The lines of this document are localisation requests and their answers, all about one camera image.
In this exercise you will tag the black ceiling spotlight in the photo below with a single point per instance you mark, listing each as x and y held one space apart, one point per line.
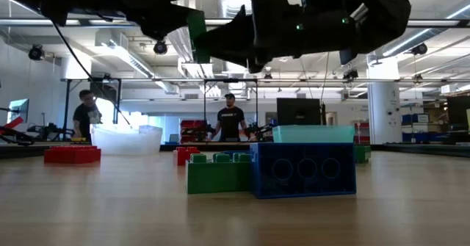
160 47
35 52
419 48
350 74

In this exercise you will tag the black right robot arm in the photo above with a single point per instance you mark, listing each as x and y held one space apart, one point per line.
389 11

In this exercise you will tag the large black monitor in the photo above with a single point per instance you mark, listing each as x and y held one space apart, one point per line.
459 114

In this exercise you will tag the black aluminium table frame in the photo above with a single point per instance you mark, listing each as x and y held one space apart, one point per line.
404 150

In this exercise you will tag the small computer monitor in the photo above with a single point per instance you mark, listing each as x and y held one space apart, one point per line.
18 110

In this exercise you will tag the blue building block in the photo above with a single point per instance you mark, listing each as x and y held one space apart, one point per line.
304 187

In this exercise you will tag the red storage bins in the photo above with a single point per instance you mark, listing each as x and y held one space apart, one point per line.
191 124

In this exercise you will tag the red shelf rack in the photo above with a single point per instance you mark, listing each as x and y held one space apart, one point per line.
361 126

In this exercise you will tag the clear plastic bin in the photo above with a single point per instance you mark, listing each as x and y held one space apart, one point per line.
125 143

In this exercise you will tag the green building block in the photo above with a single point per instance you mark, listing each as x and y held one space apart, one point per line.
198 36
216 178
363 154

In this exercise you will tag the large red building block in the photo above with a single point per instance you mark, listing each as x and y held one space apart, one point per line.
71 156

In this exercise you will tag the red bar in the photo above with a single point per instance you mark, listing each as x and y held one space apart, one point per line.
12 123

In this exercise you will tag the small yellow item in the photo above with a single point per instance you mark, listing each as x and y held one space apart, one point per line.
78 140

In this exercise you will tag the small red building block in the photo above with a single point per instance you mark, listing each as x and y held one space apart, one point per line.
183 157

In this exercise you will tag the black background rig frame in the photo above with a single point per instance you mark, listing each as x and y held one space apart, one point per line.
66 106

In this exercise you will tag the blue storage bins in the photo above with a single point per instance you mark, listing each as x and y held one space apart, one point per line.
411 118

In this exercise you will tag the white column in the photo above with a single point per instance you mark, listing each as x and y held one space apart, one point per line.
383 106

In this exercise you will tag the teal plastic bin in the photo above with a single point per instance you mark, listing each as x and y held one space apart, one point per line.
312 134

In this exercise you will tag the person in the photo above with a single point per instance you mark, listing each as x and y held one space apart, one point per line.
86 117
230 121

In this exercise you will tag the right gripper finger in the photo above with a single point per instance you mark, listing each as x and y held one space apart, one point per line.
231 40

